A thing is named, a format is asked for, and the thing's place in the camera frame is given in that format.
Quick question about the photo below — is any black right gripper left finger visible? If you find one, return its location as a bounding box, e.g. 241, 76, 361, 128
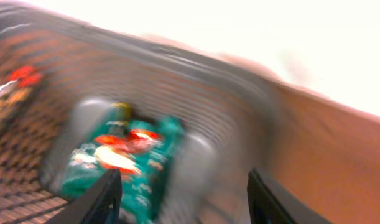
45, 169, 122, 224

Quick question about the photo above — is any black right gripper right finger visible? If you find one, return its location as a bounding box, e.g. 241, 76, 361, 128
247, 167, 330, 224

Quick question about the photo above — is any green Nescafe coffee bag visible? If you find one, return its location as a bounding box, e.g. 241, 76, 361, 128
60, 103, 184, 223

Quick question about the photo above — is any orange spaghetti pasta pack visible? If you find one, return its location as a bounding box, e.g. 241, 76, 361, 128
0, 65, 44, 122

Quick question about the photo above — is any grey plastic basket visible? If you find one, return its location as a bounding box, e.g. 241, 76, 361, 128
0, 2, 278, 223

